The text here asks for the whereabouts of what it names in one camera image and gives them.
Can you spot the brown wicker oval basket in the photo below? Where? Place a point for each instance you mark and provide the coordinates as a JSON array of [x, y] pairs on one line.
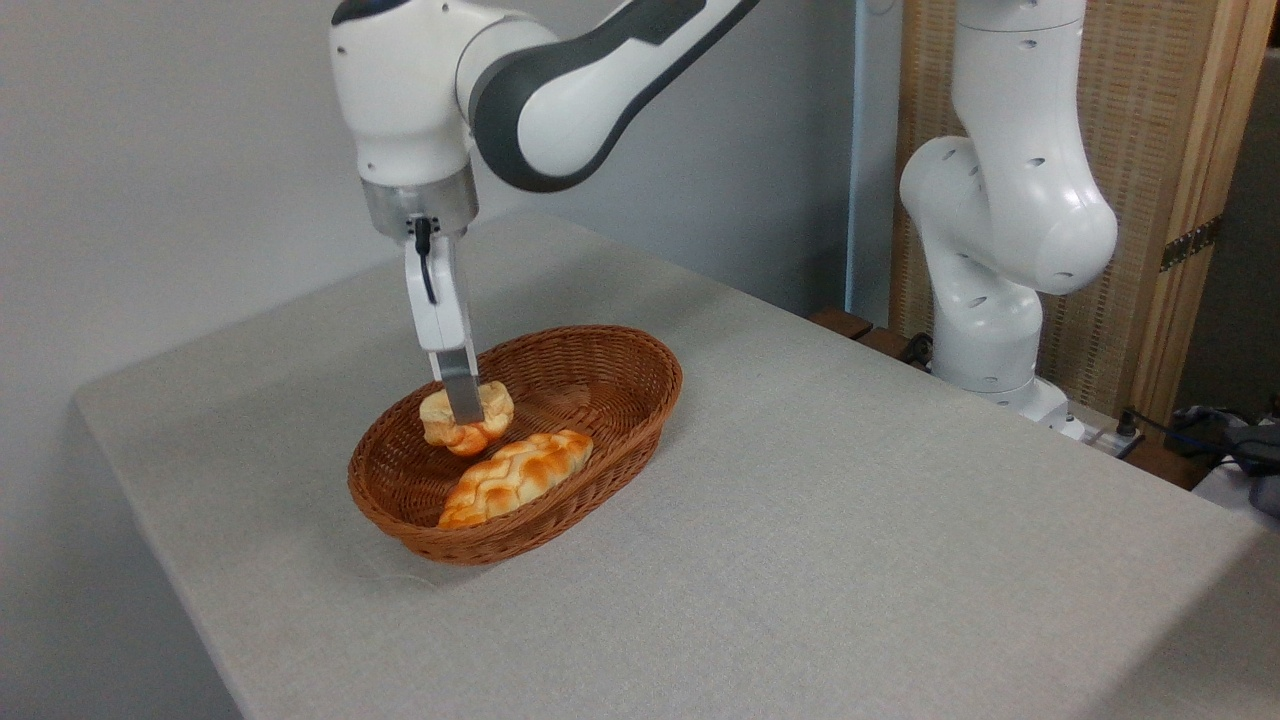
[[625, 400]]

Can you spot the round pale bread roll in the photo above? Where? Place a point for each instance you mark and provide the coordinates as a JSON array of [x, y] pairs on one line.
[[497, 402]]

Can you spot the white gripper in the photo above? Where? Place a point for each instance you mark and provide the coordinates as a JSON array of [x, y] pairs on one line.
[[440, 300]]

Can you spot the wooden woven folding screen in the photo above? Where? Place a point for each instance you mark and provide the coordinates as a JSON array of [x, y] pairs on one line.
[[1150, 100]]

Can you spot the grey tablecloth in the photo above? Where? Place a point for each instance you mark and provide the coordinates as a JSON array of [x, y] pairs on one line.
[[850, 520]]

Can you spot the brown wooden bench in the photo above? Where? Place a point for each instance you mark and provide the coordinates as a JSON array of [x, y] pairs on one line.
[[850, 325]]

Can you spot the dark grey device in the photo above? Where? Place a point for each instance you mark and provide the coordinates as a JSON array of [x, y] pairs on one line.
[[1262, 470]]

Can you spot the long braided golden bread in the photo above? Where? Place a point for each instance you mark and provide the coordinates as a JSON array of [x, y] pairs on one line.
[[520, 475]]

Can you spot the metal screen hinge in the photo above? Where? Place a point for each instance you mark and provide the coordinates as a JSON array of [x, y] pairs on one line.
[[1190, 243]]

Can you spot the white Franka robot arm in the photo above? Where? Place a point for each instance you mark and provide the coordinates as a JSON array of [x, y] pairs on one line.
[[1020, 200]]

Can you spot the white vertical pole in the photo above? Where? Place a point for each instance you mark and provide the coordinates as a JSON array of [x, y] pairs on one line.
[[870, 150]]

